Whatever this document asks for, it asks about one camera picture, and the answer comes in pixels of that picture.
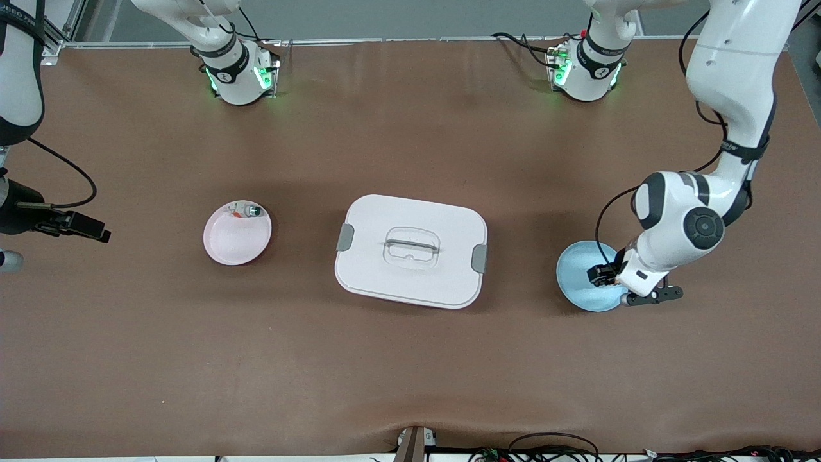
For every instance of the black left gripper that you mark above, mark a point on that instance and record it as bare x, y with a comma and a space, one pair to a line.
603, 274

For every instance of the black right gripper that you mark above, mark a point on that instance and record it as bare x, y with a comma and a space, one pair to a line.
19, 217

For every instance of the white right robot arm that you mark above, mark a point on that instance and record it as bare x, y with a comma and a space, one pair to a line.
19, 77

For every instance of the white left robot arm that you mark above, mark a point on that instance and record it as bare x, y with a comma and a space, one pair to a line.
731, 64

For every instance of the light blue round plate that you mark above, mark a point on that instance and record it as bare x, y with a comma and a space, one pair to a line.
574, 282

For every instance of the grey box latch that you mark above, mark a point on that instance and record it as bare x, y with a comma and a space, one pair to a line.
345, 237
479, 258

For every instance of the pink round plate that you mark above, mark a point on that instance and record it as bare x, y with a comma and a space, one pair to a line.
234, 240

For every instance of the white lidded storage box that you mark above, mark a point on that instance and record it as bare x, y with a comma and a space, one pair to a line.
410, 282

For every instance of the green push button switch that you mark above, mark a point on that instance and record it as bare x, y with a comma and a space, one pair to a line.
249, 210

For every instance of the aluminium frame post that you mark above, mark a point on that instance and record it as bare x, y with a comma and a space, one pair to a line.
76, 19

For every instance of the metal mounting bracket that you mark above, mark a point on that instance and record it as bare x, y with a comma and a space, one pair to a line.
410, 446

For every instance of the aluminium table edge rail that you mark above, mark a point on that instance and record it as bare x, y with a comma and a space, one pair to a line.
417, 40

